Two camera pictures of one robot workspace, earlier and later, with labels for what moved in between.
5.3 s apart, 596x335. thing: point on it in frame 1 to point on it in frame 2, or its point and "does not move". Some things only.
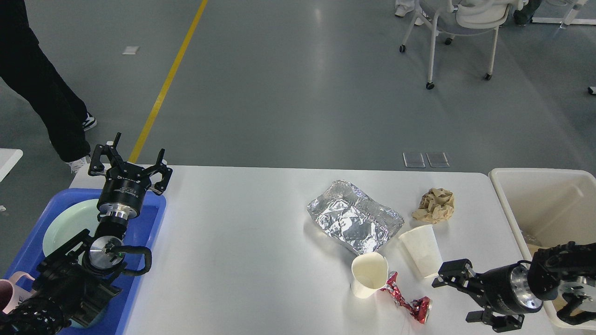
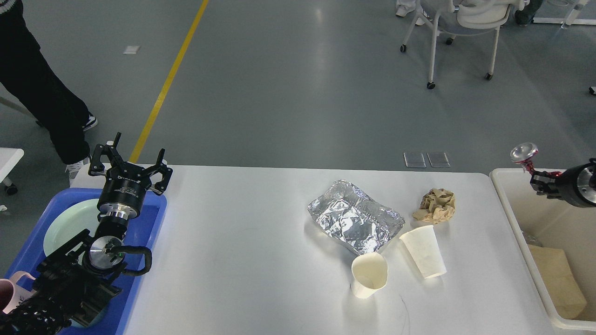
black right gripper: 504,290 to 576,184
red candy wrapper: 420,307 to 522,153
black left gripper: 122,193 does not move
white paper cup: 422,244 does not move
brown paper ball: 436,205 does not move
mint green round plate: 69,220 does not move
